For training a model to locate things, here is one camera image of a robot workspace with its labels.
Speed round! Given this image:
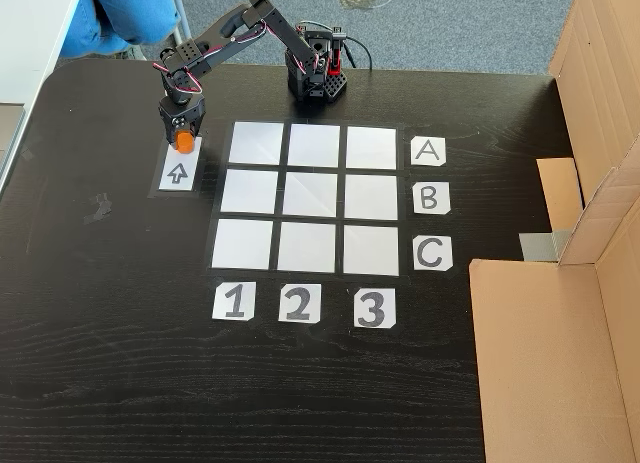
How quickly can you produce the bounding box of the paper sheet number 3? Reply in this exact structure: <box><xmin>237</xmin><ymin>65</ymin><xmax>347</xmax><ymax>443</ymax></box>
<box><xmin>353</xmin><ymin>287</ymin><xmax>398</xmax><ymax>330</ymax></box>

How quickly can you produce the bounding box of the paper sheet letter A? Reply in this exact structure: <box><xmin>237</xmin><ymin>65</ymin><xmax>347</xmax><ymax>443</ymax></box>
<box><xmin>410</xmin><ymin>136</ymin><xmax>447</xmax><ymax>169</ymax></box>

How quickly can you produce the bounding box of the paper sheet number 2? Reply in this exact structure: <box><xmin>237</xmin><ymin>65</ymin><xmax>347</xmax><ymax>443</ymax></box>
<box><xmin>277</xmin><ymin>283</ymin><xmax>323</xmax><ymax>325</ymax></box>

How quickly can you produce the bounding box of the white desk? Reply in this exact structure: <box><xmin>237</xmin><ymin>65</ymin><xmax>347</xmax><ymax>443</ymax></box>
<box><xmin>0</xmin><ymin>0</ymin><xmax>89</xmax><ymax>194</ymax></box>

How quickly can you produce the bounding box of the brown cardboard box panel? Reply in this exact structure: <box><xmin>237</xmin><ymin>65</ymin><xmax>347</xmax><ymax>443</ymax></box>
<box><xmin>468</xmin><ymin>132</ymin><xmax>640</xmax><ymax>463</ymax></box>
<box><xmin>535</xmin><ymin>0</ymin><xmax>640</xmax><ymax>237</ymax></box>

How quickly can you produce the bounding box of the paper sheet number 1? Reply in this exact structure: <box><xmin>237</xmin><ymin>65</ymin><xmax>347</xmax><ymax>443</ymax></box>
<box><xmin>211</xmin><ymin>281</ymin><xmax>257</xmax><ymax>323</ymax></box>

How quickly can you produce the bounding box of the white arrow paper sheet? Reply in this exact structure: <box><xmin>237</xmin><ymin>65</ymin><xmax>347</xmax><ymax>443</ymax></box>
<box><xmin>158</xmin><ymin>134</ymin><xmax>204</xmax><ymax>192</ymax></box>

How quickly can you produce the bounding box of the white paper grid square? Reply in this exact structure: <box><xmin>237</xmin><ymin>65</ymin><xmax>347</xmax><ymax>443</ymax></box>
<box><xmin>287</xmin><ymin>123</ymin><xmax>342</xmax><ymax>168</ymax></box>
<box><xmin>343</xmin><ymin>173</ymin><xmax>400</xmax><ymax>221</ymax></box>
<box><xmin>228</xmin><ymin>120</ymin><xmax>286</xmax><ymax>166</ymax></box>
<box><xmin>210</xmin><ymin>218</ymin><xmax>275</xmax><ymax>271</ymax></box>
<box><xmin>345</xmin><ymin>125</ymin><xmax>399</xmax><ymax>171</ymax></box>
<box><xmin>276</xmin><ymin>221</ymin><xmax>338</xmax><ymax>274</ymax></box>
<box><xmin>342</xmin><ymin>224</ymin><xmax>401</xmax><ymax>277</ymax></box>
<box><xmin>282</xmin><ymin>170</ymin><xmax>339</xmax><ymax>218</ymax></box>
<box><xmin>219</xmin><ymin>168</ymin><xmax>280</xmax><ymax>216</ymax></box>

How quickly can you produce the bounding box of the paper sheet letter C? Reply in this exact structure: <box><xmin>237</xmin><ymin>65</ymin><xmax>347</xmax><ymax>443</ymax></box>
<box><xmin>412</xmin><ymin>235</ymin><xmax>454</xmax><ymax>272</ymax></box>

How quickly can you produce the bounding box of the paper sheet letter B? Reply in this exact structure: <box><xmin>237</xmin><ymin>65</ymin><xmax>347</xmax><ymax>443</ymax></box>
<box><xmin>412</xmin><ymin>181</ymin><xmax>452</xmax><ymax>216</ymax></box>

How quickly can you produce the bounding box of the black power cable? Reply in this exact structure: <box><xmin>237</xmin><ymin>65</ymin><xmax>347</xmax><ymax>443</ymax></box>
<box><xmin>343</xmin><ymin>34</ymin><xmax>375</xmax><ymax>74</ymax></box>

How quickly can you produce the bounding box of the red-handled black clamp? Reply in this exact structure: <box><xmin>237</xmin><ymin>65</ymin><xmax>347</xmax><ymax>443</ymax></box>
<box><xmin>325</xmin><ymin>26</ymin><xmax>348</xmax><ymax>85</ymax></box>

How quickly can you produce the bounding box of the white metal desk leg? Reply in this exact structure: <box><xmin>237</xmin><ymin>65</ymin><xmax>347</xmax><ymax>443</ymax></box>
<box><xmin>166</xmin><ymin>0</ymin><xmax>199</xmax><ymax>64</ymax></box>

